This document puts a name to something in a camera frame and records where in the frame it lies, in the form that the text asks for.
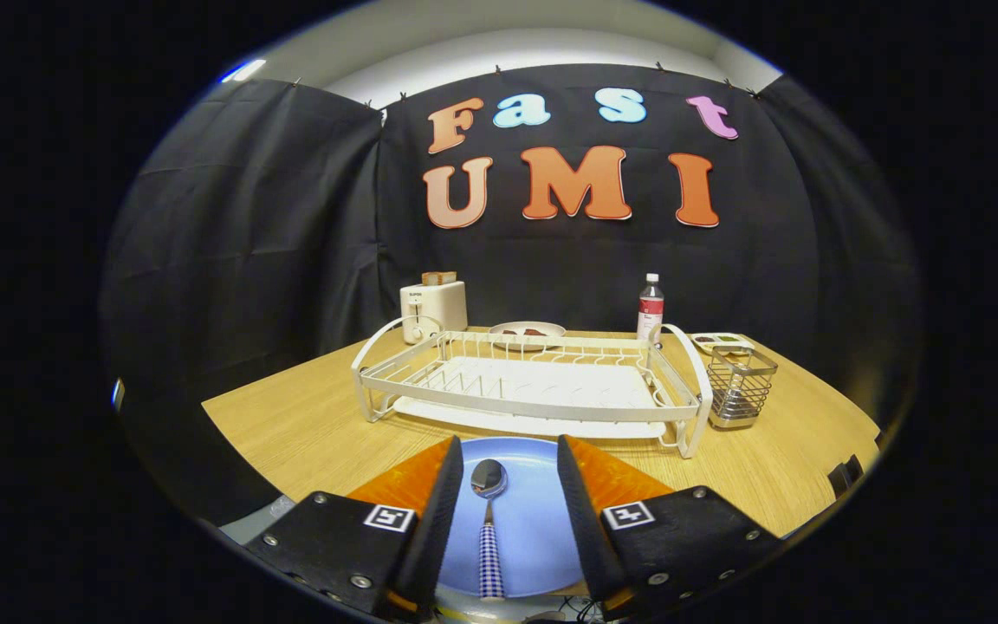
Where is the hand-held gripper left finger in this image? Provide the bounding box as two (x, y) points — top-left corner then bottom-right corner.
(243, 435), (465, 621)

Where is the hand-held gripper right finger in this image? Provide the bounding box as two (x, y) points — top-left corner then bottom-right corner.
(556, 434), (786, 621)

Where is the blue plate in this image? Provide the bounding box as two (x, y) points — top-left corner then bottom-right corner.
(437, 436), (591, 599)

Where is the spoon with checked handle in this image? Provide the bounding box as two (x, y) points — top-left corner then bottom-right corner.
(470, 458), (509, 601)

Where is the white wire dish rack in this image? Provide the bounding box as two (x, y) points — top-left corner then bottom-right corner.
(351, 315), (715, 459)

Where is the metal wire basket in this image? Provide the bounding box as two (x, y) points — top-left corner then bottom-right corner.
(707, 345), (779, 431)

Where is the white round plate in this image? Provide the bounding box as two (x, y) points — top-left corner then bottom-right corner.
(489, 322), (567, 352)

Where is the white ridged drip tray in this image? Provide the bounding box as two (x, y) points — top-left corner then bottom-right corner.
(392, 355), (669, 440)

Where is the white divided sauce tray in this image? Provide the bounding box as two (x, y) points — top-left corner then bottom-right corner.
(691, 333), (755, 356)

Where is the clear bottle with red label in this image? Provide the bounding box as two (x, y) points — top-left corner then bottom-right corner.
(637, 274), (665, 341)

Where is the white toaster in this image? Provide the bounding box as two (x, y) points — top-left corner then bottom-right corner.
(400, 280), (469, 345)

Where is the black chair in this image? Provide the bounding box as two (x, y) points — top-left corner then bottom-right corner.
(828, 454), (865, 499)

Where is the black backdrop cloth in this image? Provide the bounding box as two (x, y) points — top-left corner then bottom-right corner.
(100, 62), (920, 521)

